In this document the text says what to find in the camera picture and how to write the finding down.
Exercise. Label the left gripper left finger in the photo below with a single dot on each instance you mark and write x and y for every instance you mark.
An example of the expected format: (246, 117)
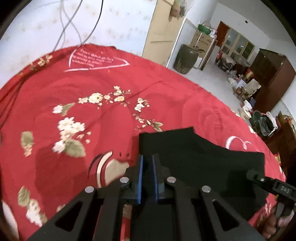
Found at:
(95, 214)

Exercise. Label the person's right hand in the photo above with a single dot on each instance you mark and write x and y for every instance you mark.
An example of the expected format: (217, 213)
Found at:
(273, 223)

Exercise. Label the dark wooden wardrobe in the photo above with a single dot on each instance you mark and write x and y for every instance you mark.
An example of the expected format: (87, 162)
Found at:
(274, 72)

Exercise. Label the black pants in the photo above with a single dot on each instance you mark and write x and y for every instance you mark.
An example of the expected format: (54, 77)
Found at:
(198, 162)

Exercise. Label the wooden door panel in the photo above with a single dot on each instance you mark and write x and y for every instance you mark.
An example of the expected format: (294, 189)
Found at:
(162, 34)

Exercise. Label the red rose bedspread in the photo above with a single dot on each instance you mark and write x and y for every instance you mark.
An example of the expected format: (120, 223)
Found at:
(73, 117)

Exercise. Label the green basket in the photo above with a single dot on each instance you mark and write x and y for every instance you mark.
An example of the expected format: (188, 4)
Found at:
(205, 27)

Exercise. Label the cardboard box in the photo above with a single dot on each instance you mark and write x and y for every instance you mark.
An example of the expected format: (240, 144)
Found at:
(206, 43)

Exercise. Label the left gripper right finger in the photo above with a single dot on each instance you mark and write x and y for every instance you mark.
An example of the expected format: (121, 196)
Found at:
(198, 214)

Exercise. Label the dark ceramic jar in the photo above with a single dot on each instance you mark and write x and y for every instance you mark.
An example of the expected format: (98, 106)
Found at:
(186, 59)

